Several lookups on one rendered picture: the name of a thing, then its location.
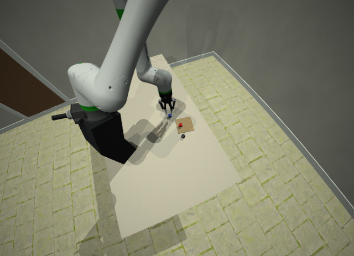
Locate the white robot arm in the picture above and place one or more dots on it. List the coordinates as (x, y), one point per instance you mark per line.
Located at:
(100, 90)

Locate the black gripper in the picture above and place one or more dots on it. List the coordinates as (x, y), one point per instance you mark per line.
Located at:
(167, 101)

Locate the tan square mat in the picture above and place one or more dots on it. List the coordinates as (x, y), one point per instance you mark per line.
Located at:
(186, 125)

